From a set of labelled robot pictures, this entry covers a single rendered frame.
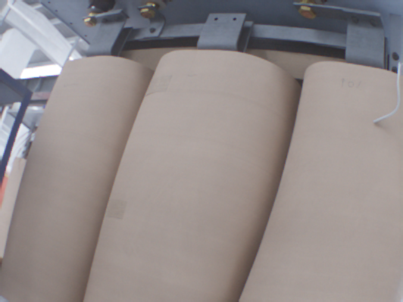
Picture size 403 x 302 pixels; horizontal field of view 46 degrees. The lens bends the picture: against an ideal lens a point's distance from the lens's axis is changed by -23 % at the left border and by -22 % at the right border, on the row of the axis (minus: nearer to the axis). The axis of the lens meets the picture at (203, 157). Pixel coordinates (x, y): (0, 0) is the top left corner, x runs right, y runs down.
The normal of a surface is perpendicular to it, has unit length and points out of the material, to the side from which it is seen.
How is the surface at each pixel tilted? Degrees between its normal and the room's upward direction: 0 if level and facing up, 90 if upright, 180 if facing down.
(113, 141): 90
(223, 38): 90
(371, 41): 90
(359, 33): 90
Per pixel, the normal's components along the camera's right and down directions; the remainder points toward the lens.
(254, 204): 0.63, -0.03
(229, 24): -0.46, -0.39
